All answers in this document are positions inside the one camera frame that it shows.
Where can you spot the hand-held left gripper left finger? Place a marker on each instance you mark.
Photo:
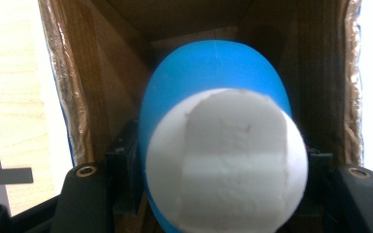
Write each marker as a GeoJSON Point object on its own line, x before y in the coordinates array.
{"type": "Point", "coordinates": [124, 168]}

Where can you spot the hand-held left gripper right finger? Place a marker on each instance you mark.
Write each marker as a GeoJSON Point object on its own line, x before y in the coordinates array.
{"type": "Point", "coordinates": [319, 171]}

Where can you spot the blue cardboard box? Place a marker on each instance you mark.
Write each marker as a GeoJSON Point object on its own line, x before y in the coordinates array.
{"type": "Point", "coordinates": [94, 64]}

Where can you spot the blue and white round container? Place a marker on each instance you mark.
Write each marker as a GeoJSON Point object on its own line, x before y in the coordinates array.
{"type": "Point", "coordinates": [207, 68]}

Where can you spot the black tape strip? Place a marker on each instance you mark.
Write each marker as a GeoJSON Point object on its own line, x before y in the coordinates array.
{"type": "Point", "coordinates": [14, 175]}

